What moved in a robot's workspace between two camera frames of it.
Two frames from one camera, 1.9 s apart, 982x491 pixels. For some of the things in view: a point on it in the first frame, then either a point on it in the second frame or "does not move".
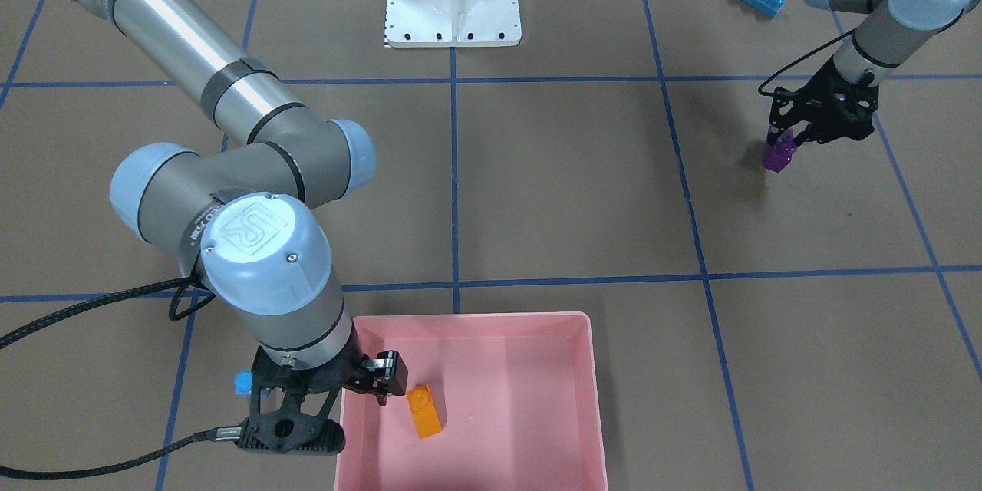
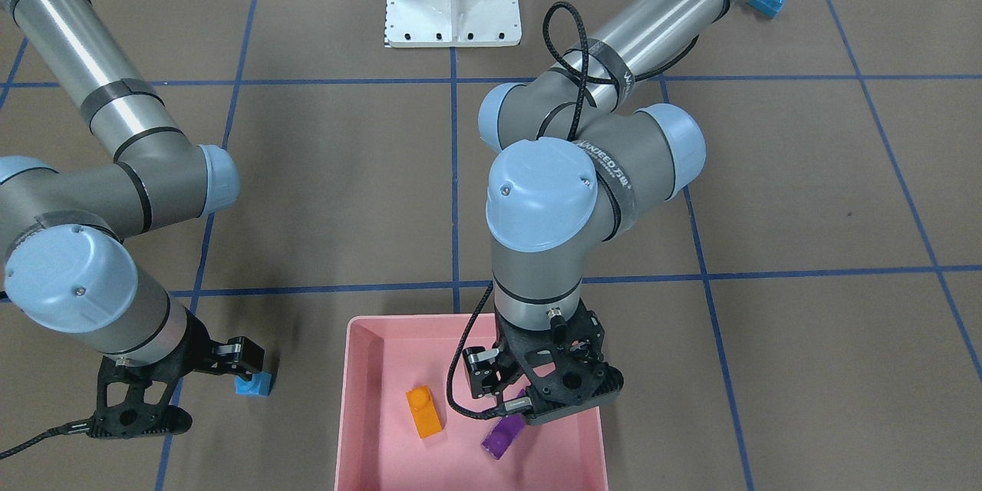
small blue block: x=242 y=382 does not move
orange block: x=424 y=410 does not move
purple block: x=779 y=148 -> x=499 y=439
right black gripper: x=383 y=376 -> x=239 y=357
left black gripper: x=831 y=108 -> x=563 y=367
